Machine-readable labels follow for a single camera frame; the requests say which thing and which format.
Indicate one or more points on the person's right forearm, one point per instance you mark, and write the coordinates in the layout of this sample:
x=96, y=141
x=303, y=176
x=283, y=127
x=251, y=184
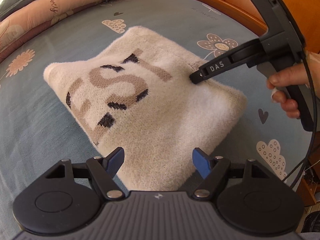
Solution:
x=313, y=61

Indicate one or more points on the blue floral bed sheet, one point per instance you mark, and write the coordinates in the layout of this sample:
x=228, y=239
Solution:
x=37, y=130

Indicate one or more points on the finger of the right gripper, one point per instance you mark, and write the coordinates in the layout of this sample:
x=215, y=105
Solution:
x=200, y=75

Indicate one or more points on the pink floral quilt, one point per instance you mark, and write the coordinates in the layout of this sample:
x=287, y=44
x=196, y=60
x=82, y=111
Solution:
x=17, y=42

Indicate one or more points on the cream knit sweater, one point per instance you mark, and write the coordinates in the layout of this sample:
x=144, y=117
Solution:
x=137, y=94

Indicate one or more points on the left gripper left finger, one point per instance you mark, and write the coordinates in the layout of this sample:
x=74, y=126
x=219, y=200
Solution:
x=101, y=174

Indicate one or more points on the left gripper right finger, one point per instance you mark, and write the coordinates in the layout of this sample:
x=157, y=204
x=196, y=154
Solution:
x=213, y=172

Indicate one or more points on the black trash bin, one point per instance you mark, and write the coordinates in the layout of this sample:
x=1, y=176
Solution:
x=312, y=223

